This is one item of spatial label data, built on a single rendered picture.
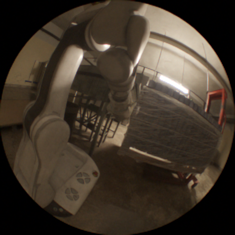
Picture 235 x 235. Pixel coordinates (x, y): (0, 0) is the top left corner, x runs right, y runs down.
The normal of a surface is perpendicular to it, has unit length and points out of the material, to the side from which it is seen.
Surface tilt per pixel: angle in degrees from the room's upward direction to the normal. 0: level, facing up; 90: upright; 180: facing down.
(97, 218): 0
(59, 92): 90
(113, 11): 121
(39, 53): 90
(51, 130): 84
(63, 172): 0
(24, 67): 90
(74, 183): 38
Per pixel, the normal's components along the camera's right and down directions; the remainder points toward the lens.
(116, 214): 0.37, -0.91
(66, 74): 0.90, 0.40
